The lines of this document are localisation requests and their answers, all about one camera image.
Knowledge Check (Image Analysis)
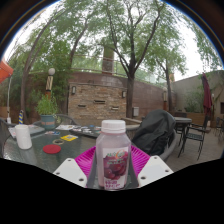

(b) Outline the yellow card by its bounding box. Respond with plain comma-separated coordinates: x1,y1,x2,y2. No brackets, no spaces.
60,134,79,142

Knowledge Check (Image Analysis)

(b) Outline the flat round red coaster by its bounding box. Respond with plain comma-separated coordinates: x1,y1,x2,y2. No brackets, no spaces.
42,143,62,155

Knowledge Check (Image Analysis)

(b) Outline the closed maroon patio umbrella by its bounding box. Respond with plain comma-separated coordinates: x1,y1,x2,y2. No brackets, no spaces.
200,72,213,118

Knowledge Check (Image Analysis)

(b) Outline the green plant in blue pot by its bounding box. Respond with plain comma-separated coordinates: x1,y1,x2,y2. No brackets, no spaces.
34,94,60,131

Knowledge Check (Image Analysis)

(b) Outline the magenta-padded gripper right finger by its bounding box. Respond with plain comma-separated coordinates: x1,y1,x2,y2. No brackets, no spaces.
128,145,175,189

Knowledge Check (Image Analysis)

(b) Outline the black backpack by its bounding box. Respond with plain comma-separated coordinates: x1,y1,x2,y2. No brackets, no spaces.
131,109,177,157

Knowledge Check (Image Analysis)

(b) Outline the globe-topped lamp post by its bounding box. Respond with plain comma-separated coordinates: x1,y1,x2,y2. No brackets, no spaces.
162,87,169,112
44,67,56,101

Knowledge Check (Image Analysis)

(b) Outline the blue yellow striped cone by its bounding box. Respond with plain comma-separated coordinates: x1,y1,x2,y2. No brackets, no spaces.
18,109,25,125

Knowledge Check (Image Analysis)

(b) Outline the silver laptop with stickers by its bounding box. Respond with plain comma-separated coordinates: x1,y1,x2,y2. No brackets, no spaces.
7,124,46,139

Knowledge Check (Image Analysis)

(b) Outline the orange canopy tent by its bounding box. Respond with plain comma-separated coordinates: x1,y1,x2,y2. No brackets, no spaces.
0,59,14,124

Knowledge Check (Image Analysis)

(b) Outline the pink juice bottle white cap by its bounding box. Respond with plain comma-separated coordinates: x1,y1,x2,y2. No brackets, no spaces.
95,119,132,191

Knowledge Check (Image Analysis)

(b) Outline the black metal patio chair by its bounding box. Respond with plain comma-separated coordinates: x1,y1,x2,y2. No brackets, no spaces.
177,114,209,161

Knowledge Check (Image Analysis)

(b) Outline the white cup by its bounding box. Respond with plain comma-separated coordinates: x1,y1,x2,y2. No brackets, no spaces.
14,124,33,150

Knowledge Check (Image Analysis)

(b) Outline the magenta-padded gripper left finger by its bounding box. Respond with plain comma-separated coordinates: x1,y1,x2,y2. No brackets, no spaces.
53,145,98,189

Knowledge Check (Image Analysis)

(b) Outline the dark round patio table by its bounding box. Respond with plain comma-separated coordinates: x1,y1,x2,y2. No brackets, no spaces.
173,116,193,134

